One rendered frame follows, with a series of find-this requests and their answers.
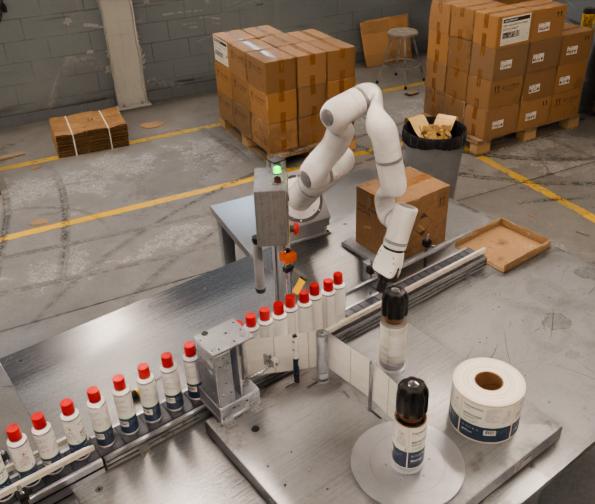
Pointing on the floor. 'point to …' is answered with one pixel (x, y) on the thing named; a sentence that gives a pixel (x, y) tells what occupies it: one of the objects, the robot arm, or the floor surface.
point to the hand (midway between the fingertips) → (381, 286)
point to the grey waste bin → (436, 164)
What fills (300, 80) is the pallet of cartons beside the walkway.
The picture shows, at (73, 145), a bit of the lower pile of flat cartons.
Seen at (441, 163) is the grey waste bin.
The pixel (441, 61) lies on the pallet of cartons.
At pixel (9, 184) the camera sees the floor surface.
